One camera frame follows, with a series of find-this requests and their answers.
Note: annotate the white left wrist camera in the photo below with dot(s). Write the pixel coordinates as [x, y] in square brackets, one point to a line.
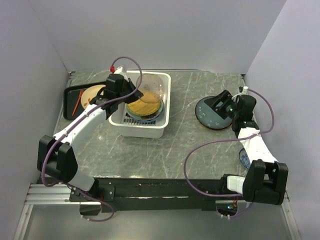
[121, 70]

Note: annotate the white plastic bin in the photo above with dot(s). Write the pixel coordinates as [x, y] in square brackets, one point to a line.
[129, 127]

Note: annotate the mint green flower plate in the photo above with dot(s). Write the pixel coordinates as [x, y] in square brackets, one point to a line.
[148, 117]

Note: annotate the black serving tray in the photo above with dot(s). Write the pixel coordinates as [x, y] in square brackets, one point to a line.
[70, 96]

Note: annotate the orange chopsticks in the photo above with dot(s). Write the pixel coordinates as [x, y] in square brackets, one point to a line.
[77, 102]

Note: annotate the dark blue floral plate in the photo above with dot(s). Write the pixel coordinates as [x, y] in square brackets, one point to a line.
[208, 117]

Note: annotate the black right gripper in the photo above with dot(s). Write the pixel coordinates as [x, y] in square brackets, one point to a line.
[225, 97]

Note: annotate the round woven bamboo mat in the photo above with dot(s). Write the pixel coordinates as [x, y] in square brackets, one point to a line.
[141, 108]

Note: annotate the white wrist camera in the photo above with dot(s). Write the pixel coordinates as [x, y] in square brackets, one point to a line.
[121, 70]
[243, 90]

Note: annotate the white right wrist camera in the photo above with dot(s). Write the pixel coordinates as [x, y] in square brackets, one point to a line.
[243, 90]

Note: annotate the peach bird-painted plate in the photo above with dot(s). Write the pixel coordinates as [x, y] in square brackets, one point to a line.
[89, 94]

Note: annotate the turquoise polka dot plate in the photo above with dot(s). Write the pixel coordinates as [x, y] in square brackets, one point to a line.
[144, 121]

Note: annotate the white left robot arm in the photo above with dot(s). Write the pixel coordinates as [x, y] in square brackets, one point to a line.
[57, 154]

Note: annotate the small blue patterned dish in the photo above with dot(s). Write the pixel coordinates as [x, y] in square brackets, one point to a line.
[244, 159]

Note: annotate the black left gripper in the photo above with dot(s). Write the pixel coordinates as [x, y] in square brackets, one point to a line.
[136, 96]

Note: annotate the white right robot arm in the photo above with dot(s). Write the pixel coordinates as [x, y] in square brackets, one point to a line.
[266, 179]

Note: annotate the clear textured glass plate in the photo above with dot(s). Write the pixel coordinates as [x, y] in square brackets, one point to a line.
[152, 87]

